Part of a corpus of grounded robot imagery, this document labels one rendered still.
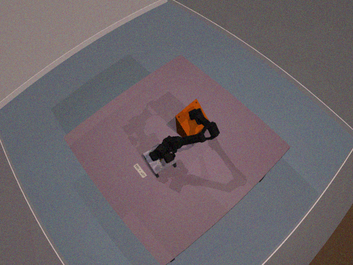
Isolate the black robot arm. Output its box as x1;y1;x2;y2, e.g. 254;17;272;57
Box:
154;108;220;163

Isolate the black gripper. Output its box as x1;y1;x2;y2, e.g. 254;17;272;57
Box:
149;150;177;161

